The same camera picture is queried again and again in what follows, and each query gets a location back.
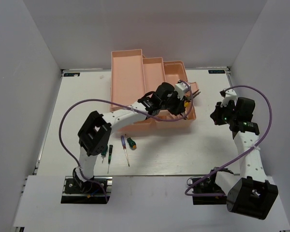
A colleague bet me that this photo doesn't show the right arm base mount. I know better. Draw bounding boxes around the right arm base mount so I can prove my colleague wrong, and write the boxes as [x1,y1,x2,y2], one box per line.
[187,176,226,205]

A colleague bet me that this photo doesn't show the blue red long screwdriver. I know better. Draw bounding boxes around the blue red long screwdriver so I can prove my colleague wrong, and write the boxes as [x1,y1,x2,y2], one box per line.
[120,135,130,167]

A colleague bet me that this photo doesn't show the left table corner label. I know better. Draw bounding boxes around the left table corner label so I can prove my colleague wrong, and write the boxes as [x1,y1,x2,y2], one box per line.
[63,72,80,77]

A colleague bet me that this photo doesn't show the table corner label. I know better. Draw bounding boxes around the table corner label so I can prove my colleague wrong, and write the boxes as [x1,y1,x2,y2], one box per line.
[63,72,80,77]
[208,70,225,74]

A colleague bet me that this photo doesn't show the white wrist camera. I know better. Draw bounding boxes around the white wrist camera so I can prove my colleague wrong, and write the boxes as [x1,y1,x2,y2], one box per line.
[174,81,191,100]
[220,89,237,107]

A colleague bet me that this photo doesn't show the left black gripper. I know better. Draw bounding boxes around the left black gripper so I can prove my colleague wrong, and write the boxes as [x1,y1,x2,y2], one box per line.
[160,90,187,116]

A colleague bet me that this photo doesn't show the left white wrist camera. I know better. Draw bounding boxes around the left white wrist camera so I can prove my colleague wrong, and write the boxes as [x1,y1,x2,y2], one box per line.
[174,81,191,100]

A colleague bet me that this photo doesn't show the right table corner label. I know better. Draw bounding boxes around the right table corner label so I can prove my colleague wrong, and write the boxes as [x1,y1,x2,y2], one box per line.
[208,70,225,74]

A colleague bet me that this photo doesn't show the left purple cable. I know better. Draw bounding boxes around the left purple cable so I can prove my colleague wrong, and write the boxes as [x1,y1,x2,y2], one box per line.
[59,79,193,203]

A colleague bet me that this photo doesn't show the yellow combination pliers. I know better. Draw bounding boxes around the yellow combination pliers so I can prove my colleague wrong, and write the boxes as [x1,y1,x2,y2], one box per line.
[180,90,201,120]

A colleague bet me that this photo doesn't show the green orange stubby screwdriver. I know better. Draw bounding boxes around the green orange stubby screwdriver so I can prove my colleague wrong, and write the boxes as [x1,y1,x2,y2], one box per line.
[125,135,137,150]

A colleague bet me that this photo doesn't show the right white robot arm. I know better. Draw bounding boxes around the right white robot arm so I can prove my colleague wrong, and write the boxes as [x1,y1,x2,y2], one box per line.
[208,97,278,220]

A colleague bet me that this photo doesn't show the pink plastic toolbox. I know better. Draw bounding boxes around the pink plastic toolbox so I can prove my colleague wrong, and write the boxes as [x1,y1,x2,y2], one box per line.
[111,49,196,132]

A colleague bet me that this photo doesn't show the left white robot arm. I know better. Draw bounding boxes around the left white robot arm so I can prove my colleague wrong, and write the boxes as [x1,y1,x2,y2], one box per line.
[73,81,191,193]

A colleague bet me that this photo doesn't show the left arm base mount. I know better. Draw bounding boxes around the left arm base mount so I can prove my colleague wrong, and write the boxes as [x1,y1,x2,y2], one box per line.
[60,176,113,204]

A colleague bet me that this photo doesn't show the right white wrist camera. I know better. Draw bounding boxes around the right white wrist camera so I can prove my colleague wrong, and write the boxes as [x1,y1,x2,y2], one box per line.
[220,89,237,107]

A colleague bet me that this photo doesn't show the thin green precision screwdriver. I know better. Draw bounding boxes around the thin green precision screwdriver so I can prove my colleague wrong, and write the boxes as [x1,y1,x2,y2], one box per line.
[107,145,113,173]

